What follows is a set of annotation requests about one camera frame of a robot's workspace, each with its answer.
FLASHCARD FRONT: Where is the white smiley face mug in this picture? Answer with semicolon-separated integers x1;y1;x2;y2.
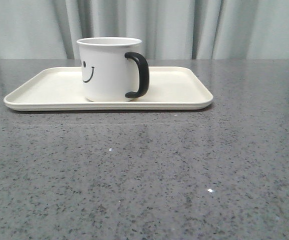
77;37;150;102

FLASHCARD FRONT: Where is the cream rectangular plastic tray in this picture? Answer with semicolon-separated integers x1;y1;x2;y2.
3;66;214;112

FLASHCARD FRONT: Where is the pale green curtain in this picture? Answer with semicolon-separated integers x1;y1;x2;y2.
0;0;289;60

